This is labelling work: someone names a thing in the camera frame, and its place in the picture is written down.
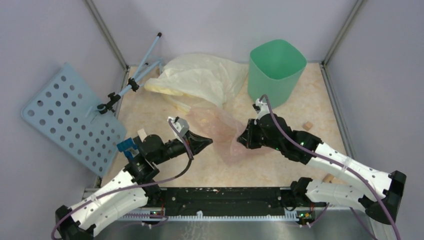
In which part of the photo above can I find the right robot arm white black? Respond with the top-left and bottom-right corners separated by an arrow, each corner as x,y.
237,113 -> 407,225

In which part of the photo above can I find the small wooden cube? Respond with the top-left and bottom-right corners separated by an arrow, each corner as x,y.
302,121 -> 314,131

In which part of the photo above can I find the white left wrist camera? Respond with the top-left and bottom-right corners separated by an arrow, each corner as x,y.
167,116 -> 190,139

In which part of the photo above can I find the green plastic trash bin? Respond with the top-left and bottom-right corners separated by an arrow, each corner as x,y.
247,39 -> 308,107

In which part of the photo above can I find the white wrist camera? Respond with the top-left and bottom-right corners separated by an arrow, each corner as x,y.
167,116 -> 190,139
252,98 -> 271,120

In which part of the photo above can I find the light blue perforated board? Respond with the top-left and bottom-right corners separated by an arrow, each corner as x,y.
21,63 -> 127,178

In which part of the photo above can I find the light blue tripod stand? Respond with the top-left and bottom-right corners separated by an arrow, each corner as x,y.
96,32 -> 163,115

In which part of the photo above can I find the white toothed cable rail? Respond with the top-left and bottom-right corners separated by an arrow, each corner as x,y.
118,210 -> 299,222

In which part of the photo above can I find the pink translucent trash bag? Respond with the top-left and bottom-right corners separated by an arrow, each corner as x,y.
186,106 -> 248,164

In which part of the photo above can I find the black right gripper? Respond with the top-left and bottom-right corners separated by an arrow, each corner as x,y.
237,118 -> 283,151

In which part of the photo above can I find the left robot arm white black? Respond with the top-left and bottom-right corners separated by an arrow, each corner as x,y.
50,128 -> 214,240

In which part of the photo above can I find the blue block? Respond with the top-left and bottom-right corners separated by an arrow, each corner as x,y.
116,138 -> 139,162

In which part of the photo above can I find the pale wooden block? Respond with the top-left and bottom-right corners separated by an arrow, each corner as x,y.
137,128 -> 148,142

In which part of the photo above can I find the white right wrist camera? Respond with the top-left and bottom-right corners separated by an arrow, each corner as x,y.
252,98 -> 271,120

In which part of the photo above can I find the wooden cylinder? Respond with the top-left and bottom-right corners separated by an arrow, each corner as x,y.
322,174 -> 335,184

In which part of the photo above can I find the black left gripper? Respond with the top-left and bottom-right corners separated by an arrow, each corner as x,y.
154,130 -> 214,165

